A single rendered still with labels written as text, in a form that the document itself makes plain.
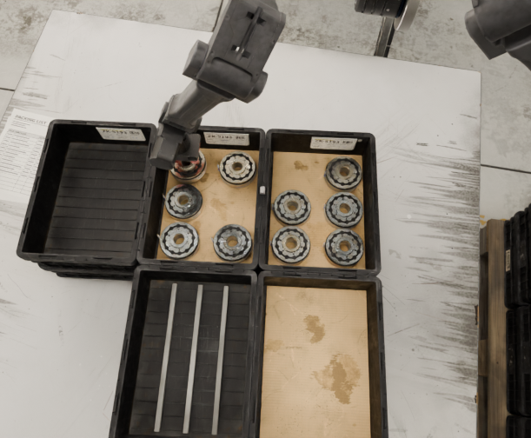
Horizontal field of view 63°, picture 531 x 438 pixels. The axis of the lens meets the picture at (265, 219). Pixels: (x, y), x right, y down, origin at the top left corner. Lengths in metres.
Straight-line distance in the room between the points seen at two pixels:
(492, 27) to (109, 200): 1.02
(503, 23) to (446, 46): 2.21
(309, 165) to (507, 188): 1.39
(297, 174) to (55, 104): 0.89
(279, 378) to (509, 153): 1.83
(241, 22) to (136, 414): 0.91
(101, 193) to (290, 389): 0.74
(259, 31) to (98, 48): 1.23
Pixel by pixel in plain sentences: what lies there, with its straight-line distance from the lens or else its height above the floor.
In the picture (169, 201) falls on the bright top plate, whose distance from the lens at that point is 1.23.
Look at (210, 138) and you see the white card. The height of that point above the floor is 0.89.
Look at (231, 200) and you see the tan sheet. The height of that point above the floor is 0.83.
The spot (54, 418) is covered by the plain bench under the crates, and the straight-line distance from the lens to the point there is 1.38.
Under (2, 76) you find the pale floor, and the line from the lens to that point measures 2.89.
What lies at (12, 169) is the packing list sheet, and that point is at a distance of 1.63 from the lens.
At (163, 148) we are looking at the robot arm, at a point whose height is 1.10.
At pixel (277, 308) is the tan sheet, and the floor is 0.83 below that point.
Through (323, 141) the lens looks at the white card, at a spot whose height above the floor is 0.90.
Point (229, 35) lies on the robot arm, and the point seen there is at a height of 1.52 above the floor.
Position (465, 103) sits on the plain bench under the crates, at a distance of 1.69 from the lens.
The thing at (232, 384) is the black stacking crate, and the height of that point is 0.83.
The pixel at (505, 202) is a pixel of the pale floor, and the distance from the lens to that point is 2.43.
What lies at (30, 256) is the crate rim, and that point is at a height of 0.93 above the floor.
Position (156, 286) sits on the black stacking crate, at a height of 0.83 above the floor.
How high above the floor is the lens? 1.96
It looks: 70 degrees down
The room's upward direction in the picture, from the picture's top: straight up
